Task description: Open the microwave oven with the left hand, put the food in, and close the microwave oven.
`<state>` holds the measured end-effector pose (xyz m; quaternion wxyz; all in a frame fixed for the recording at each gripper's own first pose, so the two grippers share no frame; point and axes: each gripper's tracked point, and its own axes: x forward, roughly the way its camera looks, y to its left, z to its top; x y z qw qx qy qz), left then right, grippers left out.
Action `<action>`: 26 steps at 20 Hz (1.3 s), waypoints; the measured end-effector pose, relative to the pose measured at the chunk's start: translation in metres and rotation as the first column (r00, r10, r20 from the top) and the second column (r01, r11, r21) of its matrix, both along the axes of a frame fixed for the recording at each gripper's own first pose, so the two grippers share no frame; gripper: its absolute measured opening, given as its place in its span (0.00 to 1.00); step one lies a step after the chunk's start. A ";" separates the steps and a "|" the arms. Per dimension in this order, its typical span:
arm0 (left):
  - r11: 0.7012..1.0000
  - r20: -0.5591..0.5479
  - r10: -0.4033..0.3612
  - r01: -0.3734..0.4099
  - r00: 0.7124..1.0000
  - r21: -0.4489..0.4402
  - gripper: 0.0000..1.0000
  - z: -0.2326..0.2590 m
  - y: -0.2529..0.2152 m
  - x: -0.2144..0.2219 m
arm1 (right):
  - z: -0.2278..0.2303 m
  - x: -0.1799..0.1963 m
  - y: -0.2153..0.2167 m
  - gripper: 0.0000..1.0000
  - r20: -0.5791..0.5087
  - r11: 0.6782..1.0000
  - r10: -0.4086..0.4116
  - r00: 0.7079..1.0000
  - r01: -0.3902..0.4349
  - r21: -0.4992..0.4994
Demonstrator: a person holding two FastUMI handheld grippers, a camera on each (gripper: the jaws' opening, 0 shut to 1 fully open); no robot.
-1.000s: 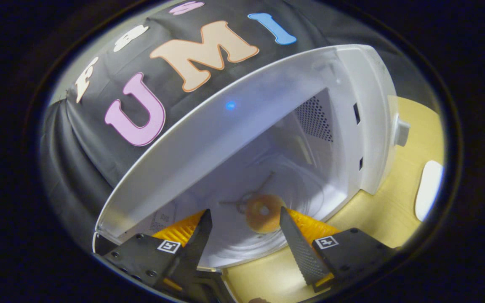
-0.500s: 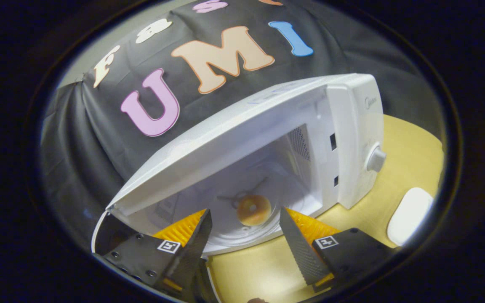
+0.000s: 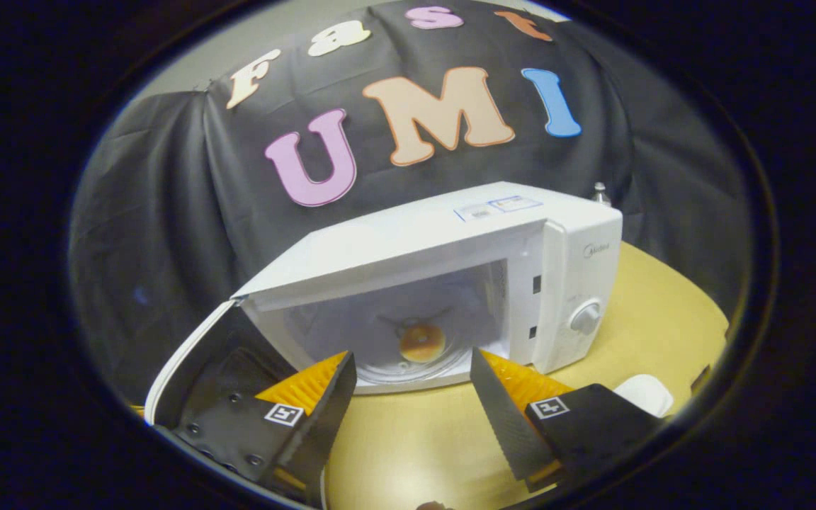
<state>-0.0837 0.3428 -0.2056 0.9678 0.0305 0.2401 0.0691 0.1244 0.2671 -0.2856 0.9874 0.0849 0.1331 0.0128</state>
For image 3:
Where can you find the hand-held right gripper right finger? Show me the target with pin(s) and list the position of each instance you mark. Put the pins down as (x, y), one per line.
(503, 425)

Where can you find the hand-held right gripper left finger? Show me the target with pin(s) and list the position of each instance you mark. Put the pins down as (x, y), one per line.
(326, 425)

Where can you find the round orange bun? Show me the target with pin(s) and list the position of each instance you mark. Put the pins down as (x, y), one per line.
(422, 343)

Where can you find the white microwave oven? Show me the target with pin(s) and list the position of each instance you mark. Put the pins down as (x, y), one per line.
(415, 234)

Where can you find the white square plate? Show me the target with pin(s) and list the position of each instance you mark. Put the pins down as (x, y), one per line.
(645, 393)

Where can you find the small pink label bottle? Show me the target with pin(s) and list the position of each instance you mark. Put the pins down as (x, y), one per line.
(601, 193)

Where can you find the black backdrop cloth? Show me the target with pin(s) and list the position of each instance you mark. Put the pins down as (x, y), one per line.
(167, 212)

